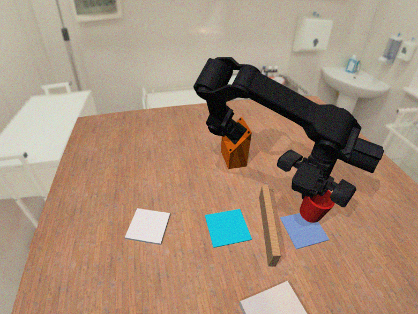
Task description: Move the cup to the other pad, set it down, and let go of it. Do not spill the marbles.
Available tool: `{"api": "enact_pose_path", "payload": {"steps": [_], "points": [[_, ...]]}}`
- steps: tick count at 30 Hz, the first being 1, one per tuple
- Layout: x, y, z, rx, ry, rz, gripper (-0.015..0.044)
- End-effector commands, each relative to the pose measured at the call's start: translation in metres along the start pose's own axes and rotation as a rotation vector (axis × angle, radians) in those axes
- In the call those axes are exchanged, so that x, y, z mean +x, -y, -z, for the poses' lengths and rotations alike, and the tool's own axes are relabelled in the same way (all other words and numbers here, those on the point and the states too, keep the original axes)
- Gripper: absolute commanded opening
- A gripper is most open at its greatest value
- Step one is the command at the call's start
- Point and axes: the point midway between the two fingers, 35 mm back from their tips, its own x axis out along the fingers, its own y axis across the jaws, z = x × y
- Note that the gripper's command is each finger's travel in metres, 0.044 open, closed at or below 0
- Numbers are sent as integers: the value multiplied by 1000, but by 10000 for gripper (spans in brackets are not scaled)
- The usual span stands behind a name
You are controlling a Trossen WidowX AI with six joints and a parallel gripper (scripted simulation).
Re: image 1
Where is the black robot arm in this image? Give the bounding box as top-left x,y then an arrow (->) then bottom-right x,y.
193,57 -> 384,197

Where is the white flat box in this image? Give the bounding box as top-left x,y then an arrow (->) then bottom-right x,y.
239,281 -> 307,314

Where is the red cup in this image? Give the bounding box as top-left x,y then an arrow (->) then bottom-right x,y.
300,190 -> 335,223

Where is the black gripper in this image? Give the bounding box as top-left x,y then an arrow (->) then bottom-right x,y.
277,149 -> 356,207

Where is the white square pad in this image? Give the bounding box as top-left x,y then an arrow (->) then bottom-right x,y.
125,208 -> 170,245

